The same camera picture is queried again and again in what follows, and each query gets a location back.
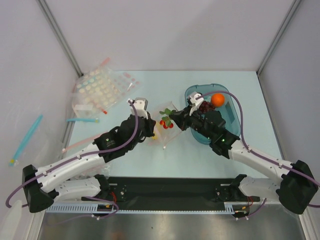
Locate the aluminium frame post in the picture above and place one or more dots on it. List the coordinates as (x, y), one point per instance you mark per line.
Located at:
(293, 9)
(55, 28)

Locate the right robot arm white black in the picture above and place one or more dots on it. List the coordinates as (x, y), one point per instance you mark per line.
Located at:
(292, 184)

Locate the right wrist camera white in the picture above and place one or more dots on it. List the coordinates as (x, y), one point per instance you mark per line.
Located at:
(195, 100)

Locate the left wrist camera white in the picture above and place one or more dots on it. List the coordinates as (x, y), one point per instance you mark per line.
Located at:
(140, 104)

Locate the zip bag blue zipper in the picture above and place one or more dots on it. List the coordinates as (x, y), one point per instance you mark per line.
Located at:
(82, 120)

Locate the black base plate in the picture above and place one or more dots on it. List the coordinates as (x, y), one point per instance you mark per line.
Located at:
(172, 194)

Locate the zip bag red dots back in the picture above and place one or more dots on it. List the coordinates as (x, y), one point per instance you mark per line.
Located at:
(123, 83)

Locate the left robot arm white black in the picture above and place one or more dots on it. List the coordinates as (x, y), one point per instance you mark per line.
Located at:
(46, 185)

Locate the purple grape bunch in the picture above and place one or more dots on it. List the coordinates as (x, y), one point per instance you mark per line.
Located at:
(206, 106)

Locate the right aluminium frame post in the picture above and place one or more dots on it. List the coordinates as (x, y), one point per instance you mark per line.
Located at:
(293, 9)

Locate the yellow mango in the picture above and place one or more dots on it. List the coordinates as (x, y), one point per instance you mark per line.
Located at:
(155, 139)

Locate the left aluminium frame post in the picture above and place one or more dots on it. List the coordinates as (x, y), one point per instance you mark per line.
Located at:
(55, 28)

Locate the clear zip bag red dots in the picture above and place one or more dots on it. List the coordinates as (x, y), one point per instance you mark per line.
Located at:
(165, 130)

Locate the clear bag teal zipper wall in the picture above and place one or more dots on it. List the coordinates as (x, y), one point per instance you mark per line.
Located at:
(34, 146)

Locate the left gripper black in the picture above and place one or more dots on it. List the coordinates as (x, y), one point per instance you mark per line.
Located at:
(150, 124)

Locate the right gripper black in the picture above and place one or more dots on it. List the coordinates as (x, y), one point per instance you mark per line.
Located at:
(186, 118)

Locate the red cherries with green leaves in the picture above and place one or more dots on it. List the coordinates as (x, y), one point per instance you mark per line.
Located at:
(166, 122)

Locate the orange fruit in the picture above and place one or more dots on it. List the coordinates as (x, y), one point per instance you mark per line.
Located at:
(217, 100)

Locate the zip bag pastel dots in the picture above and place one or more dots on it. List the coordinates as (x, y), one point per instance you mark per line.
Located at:
(94, 92)

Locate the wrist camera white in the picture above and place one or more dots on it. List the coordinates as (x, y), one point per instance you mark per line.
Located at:
(195, 100)
(140, 104)

